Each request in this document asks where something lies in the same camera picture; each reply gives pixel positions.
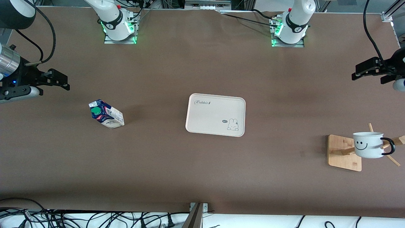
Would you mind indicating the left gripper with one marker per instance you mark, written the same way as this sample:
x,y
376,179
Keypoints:
x,y
393,67

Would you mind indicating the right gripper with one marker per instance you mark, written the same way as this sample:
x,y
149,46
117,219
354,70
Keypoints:
x,y
22,76

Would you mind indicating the blue white milk carton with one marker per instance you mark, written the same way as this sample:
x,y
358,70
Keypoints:
x,y
109,118

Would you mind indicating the white smiley mug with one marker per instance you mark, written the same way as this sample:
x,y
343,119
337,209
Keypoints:
x,y
368,150

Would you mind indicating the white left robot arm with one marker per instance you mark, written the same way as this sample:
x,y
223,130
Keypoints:
x,y
297,19

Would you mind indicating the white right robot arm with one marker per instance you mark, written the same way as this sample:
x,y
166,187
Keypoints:
x,y
110,15

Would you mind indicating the bamboo cup rack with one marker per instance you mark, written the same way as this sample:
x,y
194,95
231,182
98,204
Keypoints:
x,y
338,158

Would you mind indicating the cream rabbit print tray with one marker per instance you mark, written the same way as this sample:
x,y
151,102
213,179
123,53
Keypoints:
x,y
205,117

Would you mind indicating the grey power strip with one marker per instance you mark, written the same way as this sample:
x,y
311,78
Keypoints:
x,y
207,5

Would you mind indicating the metal corner bracket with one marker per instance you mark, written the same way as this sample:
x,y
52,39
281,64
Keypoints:
x,y
386,17

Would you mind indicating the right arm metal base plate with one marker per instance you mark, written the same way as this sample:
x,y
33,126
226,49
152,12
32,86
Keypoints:
x,y
109,41

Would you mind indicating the aluminium frame profile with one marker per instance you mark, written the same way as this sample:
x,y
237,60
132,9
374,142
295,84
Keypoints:
x,y
397,7

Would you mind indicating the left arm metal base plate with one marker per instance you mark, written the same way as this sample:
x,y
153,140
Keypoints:
x,y
300,45

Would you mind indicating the dark metal camera pole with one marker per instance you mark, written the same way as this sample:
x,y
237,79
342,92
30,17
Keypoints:
x,y
194,218

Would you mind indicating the small metal table bracket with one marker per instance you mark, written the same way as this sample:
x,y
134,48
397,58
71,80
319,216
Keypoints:
x,y
205,207

